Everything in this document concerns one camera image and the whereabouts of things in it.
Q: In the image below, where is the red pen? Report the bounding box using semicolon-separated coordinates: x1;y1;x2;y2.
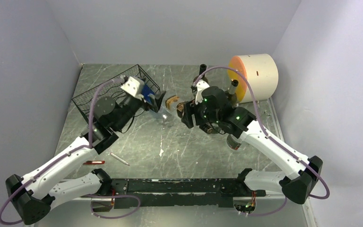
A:
83;160;105;166

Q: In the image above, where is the dark green wine bottle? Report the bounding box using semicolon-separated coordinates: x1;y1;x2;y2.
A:
193;64;208;83

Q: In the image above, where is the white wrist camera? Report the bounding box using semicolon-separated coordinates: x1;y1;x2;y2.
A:
120;76;145;100
195;79;209;105

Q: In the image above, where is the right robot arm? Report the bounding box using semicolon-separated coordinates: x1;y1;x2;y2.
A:
176;86;323;204

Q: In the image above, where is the clear round bottle dark label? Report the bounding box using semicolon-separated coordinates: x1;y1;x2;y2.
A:
226;134;242;151

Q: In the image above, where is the cream cylinder orange face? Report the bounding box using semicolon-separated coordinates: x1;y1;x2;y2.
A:
228;53;279;101

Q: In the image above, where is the blue square bottle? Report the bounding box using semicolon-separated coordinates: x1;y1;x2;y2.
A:
141;84;168;120

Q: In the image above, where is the dark wine bottle white neck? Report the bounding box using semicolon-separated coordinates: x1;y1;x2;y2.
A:
226;79;239;105

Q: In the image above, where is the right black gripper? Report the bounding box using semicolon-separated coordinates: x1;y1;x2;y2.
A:
181;97;221;128

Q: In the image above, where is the black wire wine rack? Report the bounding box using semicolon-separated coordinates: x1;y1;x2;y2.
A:
72;64;161;122

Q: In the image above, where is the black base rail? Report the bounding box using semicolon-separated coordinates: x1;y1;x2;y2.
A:
96;178;266;209

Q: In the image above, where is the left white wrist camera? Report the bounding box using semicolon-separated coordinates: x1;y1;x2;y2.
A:
120;76;145;100

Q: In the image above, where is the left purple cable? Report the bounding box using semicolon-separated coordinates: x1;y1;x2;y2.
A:
0;78;126;226

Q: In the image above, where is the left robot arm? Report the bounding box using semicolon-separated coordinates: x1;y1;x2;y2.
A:
5;89;165;225

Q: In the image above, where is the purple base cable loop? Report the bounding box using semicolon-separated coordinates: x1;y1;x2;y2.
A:
90;193;142;219

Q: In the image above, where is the clear square liquor bottle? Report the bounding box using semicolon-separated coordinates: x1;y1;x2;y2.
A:
165;95;185;118

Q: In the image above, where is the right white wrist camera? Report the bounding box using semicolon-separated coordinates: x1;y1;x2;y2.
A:
195;79;209;105

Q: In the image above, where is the white pen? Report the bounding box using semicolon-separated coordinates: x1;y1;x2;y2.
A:
110;152;130;166

